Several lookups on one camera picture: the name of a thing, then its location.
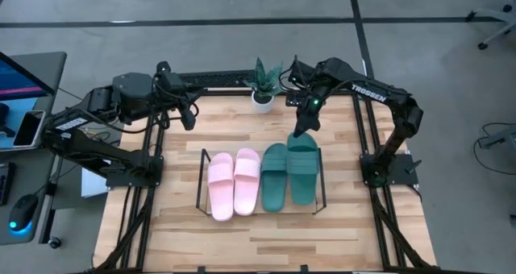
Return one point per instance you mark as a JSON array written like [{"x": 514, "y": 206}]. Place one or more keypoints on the black keyboard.
[{"x": 6, "y": 183}]

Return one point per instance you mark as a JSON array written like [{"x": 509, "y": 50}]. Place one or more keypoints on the green plant in white pot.
[{"x": 262, "y": 104}]

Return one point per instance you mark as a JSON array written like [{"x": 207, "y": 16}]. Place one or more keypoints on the green rubber slide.
[
  {"x": 303, "y": 173},
  {"x": 274, "y": 181}
]

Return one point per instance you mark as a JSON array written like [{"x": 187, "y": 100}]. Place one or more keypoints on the computer monitor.
[{"x": 16, "y": 82}]

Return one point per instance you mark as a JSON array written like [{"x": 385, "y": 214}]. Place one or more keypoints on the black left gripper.
[{"x": 183, "y": 92}]

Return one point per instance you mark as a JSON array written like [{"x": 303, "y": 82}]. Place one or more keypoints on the pink rubber slide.
[
  {"x": 247, "y": 185},
  {"x": 221, "y": 189}
]

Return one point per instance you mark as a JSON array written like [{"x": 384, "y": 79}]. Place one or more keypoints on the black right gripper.
[{"x": 310, "y": 113}]

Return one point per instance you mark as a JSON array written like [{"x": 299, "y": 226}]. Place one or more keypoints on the grey office chair base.
[{"x": 488, "y": 14}]

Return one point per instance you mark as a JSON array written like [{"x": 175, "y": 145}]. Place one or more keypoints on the black computer mouse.
[{"x": 24, "y": 211}]

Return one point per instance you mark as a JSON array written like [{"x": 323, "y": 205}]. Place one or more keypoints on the black smartphone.
[{"x": 28, "y": 129}]

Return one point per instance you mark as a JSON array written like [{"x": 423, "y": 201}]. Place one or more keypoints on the grey desk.
[{"x": 40, "y": 64}]

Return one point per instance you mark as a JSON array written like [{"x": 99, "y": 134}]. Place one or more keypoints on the black floor mat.
[{"x": 225, "y": 80}]

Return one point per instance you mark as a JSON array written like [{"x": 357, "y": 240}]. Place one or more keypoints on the white box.
[{"x": 90, "y": 185}]

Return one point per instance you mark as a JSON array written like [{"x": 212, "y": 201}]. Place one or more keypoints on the black-framed wooden shelf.
[{"x": 300, "y": 209}]

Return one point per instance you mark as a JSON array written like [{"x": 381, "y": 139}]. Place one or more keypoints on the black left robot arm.
[{"x": 133, "y": 92}]

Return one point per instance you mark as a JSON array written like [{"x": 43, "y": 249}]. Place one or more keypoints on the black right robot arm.
[{"x": 375, "y": 96}]

